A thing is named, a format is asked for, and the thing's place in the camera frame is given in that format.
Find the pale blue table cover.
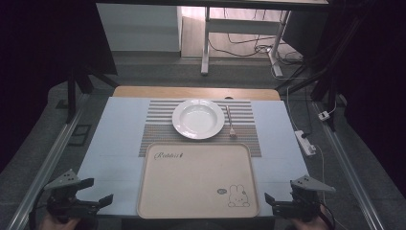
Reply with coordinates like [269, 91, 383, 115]
[76, 96, 310, 219]

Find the wooden table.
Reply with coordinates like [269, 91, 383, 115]
[112, 85, 282, 102]

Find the metal fork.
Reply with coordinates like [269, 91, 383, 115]
[225, 104, 237, 139]

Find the white desk frame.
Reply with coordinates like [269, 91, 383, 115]
[200, 6, 292, 78]

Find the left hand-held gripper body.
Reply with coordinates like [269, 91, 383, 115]
[43, 169, 101, 224]

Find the beige tray with rabbit print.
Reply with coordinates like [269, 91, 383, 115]
[136, 142, 260, 219]

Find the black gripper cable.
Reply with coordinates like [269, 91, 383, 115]
[28, 188, 50, 230]
[319, 206, 338, 230]

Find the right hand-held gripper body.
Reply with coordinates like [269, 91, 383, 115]
[272, 174, 337, 223]

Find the dark curtain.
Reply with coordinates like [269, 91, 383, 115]
[325, 0, 406, 199]
[0, 0, 118, 175]

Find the white floor cable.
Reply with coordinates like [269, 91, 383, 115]
[285, 85, 302, 132]

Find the white cabinet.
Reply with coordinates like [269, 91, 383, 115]
[96, 3, 182, 53]

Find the white deep plate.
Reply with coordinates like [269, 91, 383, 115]
[171, 98, 226, 141]

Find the white power strip cable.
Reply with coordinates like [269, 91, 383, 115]
[313, 144, 327, 205]

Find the person's right hand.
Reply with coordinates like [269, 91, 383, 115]
[291, 205, 333, 230]

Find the black floor cable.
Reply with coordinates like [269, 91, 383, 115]
[208, 30, 280, 59]

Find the black tripod stand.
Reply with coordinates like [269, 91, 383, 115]
[274, 0, 379, 132]
[64, 61, 120, 125]

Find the person's left hand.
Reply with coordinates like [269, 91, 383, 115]
[37, 212, 81, 230]

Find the white power strip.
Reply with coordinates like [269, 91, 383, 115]
[294, 129, 317, 157]

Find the aluminium rail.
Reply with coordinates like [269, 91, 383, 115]
[310, 100, 387, 230]
[5, 92, 91, 230]

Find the black floor socket frame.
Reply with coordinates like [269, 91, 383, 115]
[67, 124, 93, 148]

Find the striped woven placemat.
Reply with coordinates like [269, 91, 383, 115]
[138, 99, 262, 158]

